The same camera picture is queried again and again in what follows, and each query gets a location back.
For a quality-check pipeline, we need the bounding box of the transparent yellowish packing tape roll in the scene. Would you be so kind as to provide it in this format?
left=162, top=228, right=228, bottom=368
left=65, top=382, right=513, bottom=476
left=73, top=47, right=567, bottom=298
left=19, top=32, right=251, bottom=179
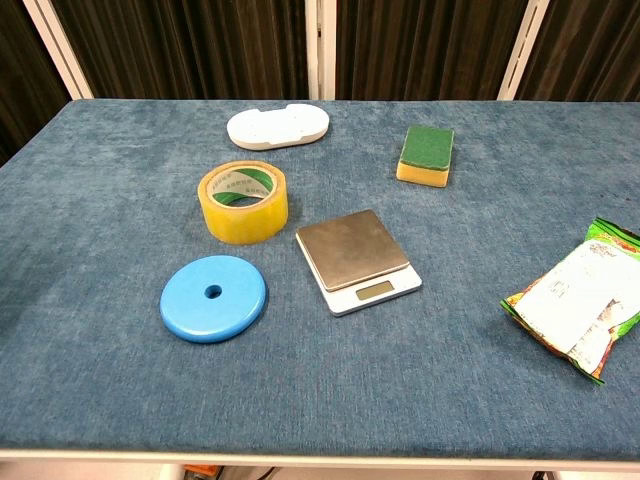
left=197, top=160, right=290, bottom=246

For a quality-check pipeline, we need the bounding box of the digital kitchen scale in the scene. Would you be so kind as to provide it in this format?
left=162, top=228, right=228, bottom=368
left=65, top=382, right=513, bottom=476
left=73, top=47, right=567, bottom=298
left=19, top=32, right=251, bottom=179
left=294, top=209, right=424, bottom=318

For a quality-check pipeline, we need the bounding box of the white oblong foam plate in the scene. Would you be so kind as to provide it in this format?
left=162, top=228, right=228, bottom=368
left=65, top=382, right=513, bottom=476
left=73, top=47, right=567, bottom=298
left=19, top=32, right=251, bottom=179
left=226, top=102, right=330, bottom=151

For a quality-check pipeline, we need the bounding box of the blue fabric table cover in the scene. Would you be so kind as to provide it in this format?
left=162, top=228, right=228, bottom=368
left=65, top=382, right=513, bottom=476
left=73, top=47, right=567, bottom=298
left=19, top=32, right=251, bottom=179
left=0, top=98, right=640, bottom=458

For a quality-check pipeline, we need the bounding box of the blue disc with centre hole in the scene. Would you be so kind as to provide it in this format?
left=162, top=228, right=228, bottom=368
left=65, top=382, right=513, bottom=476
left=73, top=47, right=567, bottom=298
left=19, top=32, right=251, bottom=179
left=159, top=254, right=269, bottom=345

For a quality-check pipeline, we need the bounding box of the yellow sponge with green scourer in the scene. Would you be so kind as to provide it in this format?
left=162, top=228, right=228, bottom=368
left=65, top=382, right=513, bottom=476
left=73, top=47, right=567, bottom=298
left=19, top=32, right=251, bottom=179
left=395, top=125, right=456, bottom=189

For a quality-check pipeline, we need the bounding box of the dark pleated curtain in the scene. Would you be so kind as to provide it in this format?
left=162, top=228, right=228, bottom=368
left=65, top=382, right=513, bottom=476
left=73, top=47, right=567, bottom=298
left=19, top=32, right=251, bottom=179
left=0, top=0, right=640, bottom=168

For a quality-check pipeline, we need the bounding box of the green and white snack bag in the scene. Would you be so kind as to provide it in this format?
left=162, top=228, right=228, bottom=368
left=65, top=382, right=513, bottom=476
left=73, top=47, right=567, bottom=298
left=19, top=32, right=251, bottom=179
left=500, top=216, right=640, bottom=386

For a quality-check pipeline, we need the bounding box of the white upright frame post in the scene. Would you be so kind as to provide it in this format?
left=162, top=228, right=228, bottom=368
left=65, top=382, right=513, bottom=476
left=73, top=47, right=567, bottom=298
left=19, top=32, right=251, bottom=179
left=305, top=0, right=339, bottom=100

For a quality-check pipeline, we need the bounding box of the white perforated slanted frame post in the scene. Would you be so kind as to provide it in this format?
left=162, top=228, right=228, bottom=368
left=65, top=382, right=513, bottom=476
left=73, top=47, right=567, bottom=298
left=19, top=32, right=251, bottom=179
left=497, top=0, right=551, bottom=102

